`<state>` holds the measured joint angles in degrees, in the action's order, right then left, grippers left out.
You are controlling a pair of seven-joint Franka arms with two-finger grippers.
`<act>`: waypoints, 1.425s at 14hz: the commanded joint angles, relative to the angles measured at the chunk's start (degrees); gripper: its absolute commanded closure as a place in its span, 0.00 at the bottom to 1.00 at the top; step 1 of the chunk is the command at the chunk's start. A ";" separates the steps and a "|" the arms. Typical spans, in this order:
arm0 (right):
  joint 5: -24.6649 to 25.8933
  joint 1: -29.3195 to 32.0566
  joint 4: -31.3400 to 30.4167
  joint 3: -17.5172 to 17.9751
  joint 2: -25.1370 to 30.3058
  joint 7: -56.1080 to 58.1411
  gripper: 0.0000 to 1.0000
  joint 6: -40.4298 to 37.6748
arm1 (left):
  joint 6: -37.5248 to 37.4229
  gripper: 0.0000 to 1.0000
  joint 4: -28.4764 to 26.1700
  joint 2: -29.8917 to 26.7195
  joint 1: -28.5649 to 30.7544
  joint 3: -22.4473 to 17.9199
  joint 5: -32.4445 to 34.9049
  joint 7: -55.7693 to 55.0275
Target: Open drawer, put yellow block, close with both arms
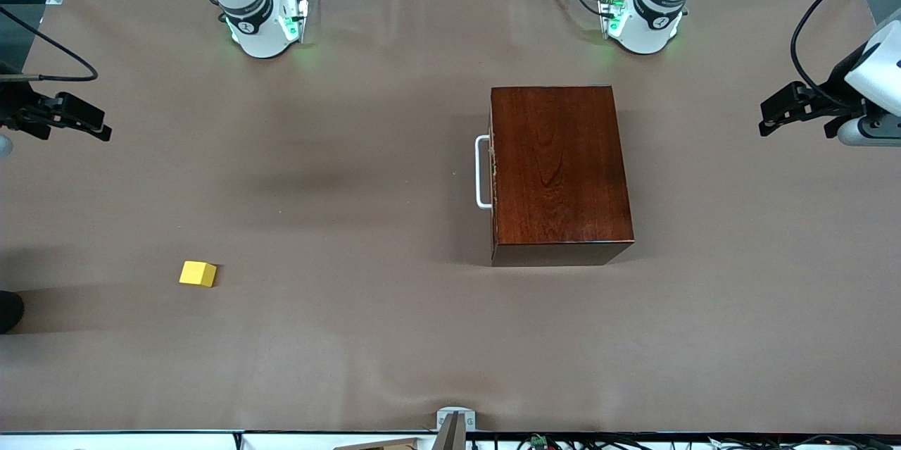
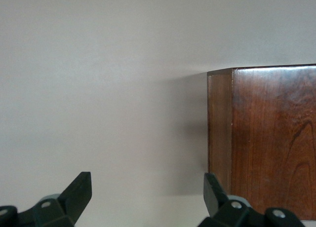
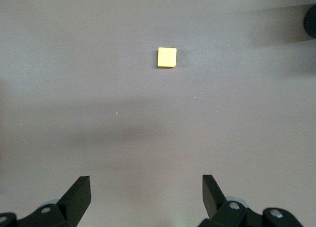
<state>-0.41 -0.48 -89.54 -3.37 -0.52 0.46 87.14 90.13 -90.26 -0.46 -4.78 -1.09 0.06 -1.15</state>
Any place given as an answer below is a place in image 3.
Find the yellow block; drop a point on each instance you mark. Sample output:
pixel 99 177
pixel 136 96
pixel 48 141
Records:
pixel 167 57

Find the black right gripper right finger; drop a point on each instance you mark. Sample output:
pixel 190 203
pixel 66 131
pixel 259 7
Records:
pixel 214 202

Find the black round object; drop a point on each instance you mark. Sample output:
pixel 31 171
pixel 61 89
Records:
pixel 311 22

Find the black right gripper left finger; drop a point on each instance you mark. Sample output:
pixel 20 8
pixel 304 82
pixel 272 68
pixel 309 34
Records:
pixel 74 200

